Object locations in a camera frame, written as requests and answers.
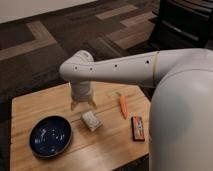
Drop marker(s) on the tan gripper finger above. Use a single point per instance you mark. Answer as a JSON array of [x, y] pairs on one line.
[[92, 103], [74, 104]]

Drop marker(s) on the dark blue bowl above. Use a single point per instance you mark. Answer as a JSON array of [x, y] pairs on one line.
[[50, 137]]

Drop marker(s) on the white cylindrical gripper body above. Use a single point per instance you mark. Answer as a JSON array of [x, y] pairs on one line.
[[82, 91]]

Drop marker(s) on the red and black snack box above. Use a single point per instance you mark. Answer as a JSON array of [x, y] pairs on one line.
[[137, 128]]

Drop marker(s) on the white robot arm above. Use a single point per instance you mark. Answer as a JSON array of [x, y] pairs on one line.
[[181, 110]]

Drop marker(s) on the black cabinet furniture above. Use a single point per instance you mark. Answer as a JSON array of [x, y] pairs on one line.
[[182, 24]]

